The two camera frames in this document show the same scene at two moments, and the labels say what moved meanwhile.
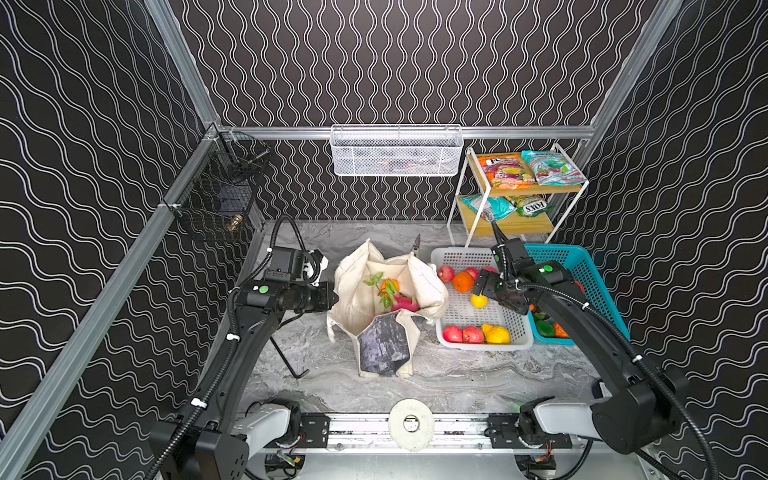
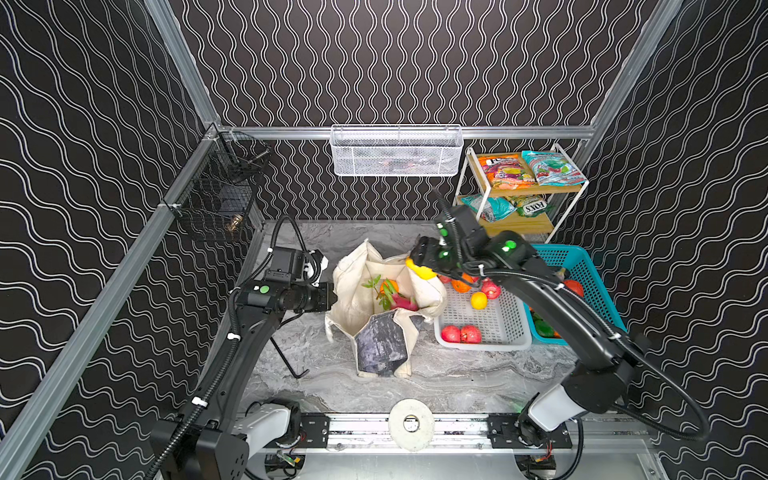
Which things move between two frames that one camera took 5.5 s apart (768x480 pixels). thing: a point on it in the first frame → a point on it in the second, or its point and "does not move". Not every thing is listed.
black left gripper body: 327,297 does not move
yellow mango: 495,335 → 423,271
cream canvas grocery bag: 386,339 does not move
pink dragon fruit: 401,302 does not move
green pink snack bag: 552,168 does not move
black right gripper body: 507,258 → 420,252
